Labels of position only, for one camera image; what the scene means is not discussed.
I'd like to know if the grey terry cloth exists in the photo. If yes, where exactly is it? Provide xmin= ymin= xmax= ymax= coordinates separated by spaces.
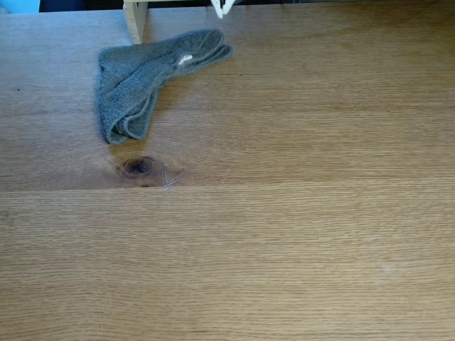
xmin=95 ymin=28 xmax=234 ymax=145

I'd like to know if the dark blue object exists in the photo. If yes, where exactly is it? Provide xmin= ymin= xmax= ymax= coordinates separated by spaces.
xmin=38 ymin=0 xmax=125 ymax=13

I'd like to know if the light blue object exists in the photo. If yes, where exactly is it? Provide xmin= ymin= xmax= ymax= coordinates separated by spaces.
xmin=0 ymin=0 xmax=41 ymax=15

